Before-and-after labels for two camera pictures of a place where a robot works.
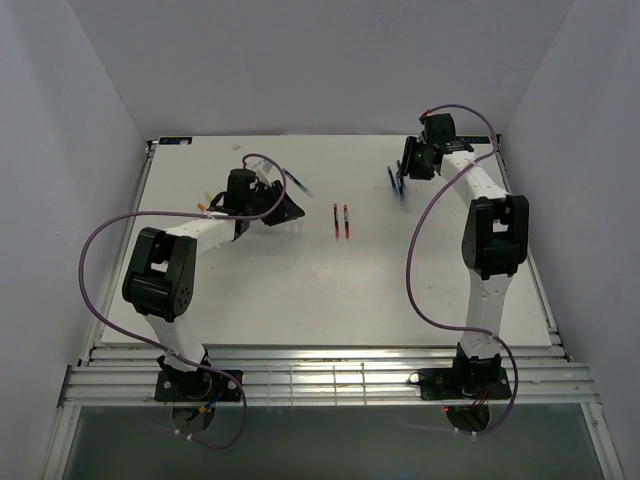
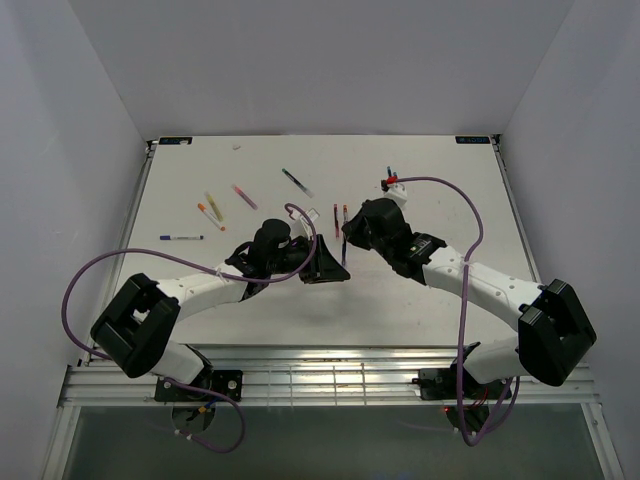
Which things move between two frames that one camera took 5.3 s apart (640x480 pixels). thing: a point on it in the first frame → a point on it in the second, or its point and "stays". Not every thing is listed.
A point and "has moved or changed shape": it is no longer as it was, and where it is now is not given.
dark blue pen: [401, 182] has moved or changed shape
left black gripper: [283, 214] → [327, 268]
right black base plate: [464, 383] stays
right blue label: [473, 139] stays
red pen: [336, 222] stays
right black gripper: [412, 144] → [353, 228]
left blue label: [175, 140] stays
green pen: [302, 187] stays
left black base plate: [197, 386] stays
